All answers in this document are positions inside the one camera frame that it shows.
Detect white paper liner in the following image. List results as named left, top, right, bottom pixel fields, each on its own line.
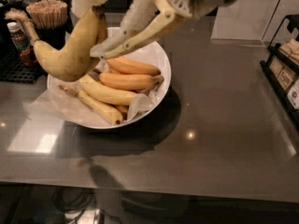
left=30, top=31, right=166, bottom=128

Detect small brown sauce bottle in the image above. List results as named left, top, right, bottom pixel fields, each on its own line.
left=7, top=21, right=29, bottom=51

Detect black grid mat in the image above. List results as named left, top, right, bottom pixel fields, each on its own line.
left=0, top=44, right=47, bottom=83

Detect orange top banana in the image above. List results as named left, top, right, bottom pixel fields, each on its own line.
left=107, top=57, right=161, bottom=76

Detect wooden stir sticks bundle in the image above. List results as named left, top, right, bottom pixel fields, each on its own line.
left=26, top=0, right=68, bottom=29

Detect yellow small bottom banana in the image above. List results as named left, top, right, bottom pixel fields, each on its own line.
left=59, top=85, right=123, bottom=125

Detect black stick holder cup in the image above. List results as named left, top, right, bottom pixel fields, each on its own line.
left=34, top=19, right=73, bottom=49

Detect white round bowl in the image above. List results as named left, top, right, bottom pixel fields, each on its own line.
left=46, top=26, right=172, bottom=130

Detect large yellow front banana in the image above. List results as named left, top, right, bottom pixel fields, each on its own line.
left=5, top=6, right=107, bottom=82

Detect black wire condiment rack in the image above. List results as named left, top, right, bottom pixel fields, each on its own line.
left=260, top=14, right=299, bottom=131

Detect yellow middle banana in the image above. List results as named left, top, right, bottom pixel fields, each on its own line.
left=79, top=75, right=136, bottom=105

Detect black cables under table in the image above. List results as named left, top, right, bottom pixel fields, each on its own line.
left=50, top=186, right=122, bottom=224

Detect dark lidded jar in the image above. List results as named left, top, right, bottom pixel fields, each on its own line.
left=9, top=0, right=40, bottom=9

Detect orange middle banana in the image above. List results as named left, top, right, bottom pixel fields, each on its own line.
left=99, top=73, right=164, bottom=91

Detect orange banana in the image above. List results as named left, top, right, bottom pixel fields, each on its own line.
left=107, top=57, right=161, bottom=76
left=99, top=73, right=164, bottom=91

